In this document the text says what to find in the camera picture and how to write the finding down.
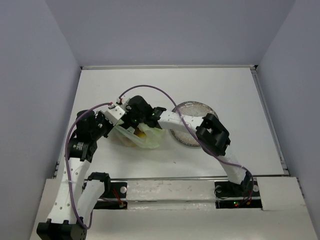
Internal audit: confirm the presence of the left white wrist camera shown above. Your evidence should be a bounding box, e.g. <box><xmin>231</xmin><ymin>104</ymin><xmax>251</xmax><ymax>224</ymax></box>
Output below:
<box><xmin>104</xmin><ymin>104</ymin><xmax>126</xmax><ymax>126</ymax></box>

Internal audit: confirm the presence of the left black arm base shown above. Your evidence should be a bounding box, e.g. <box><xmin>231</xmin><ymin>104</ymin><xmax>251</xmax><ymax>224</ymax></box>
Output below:
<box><xmin>94</xmin><ymin>181</ymin><xmax>128</xmax><ymax>210</ymax></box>

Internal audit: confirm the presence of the speckled ceramic plate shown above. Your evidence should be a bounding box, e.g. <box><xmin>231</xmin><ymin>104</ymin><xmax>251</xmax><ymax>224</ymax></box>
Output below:
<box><xmin>170</xmin><ymin>101</ymin><xmax>219</xmax><ymax>147</ymax></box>

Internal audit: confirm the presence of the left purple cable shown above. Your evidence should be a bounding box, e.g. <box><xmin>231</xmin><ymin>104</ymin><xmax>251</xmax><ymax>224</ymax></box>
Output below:
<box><xmin>64</xmin><ymin>102</ymin><xmax>113</xmax><ymax>230</ymax></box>

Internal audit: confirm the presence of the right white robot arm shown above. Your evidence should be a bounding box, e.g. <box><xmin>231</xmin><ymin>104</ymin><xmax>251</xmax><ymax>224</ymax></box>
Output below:
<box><xmin>117</xmin><ymin>95</ymin><xmax>253</xmax><ymax>196</ymax></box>

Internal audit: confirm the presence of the yellow fake mango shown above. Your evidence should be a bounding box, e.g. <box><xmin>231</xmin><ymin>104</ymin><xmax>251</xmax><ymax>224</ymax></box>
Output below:
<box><xmin>134</xmin><ymin>131</ymin><xmax>146</xmax><ymax>139</ymax></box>

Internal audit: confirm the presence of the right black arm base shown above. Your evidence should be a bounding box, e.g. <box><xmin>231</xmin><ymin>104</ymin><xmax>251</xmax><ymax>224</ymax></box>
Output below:
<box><xmin>214</xmin><ymin>180</ymin><xmax>263</xmax><ymax>210</ymax></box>

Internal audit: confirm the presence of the purple cable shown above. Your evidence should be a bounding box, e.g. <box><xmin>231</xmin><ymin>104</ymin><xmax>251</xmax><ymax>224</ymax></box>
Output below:
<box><xmin>64</xmin><ymin>102</ymin><xmax>113</xmax><ymax>230</ymax></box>
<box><xmin>117</xmin><ymin>84</ymin><xmax>256</xmax><ymax>203</ymax></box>

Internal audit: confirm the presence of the aluminium table frame rail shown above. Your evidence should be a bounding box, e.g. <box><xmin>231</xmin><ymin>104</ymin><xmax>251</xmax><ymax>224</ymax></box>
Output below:
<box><xmin>80</xmin><ymin>64</ymin><xmax>258</xmax><ymax>71</ymax></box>

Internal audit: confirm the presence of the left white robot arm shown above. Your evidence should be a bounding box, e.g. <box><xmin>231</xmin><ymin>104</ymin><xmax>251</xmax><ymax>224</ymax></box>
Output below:
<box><xmin>36</xmin><ymin>110</ymin><xmax>114</xmax><ymax>240</ymax></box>

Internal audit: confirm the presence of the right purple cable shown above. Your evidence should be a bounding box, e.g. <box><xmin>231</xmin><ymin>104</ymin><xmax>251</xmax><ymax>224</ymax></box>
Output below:
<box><xmin>117</xmin><ymin>84</ymin><xmax>256</xmax><ymax>203</ymax></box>

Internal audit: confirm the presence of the light green plastic bag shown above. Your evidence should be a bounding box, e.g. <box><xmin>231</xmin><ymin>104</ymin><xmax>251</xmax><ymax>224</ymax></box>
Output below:
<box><xmin>111</xmin><ymin>123</ymin><xmax>166</xmax><ymax>149</ymax></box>

